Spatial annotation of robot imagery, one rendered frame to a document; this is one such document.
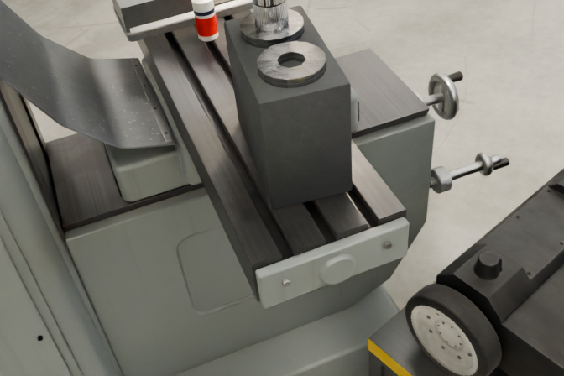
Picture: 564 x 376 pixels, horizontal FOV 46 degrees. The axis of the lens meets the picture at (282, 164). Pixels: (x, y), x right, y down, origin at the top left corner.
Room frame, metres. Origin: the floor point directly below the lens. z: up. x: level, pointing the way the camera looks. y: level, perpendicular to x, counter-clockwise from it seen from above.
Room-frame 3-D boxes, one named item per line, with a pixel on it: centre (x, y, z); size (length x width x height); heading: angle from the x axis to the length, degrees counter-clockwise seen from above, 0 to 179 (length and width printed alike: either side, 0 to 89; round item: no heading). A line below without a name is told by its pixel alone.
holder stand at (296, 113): (0.78, -0.02, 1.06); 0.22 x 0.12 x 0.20; 11
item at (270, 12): (0.83, -0.01, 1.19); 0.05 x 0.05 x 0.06
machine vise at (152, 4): (1.30, 0.13, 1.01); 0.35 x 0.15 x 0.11; 109
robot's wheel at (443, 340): (0.74, -0.29, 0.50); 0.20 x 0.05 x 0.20; 37
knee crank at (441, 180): (1.15, -0.44, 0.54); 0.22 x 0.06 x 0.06; 108
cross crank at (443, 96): (1.27, -0.37, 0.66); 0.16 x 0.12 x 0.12; 108
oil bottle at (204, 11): (1.16, 0.12, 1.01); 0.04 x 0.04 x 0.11
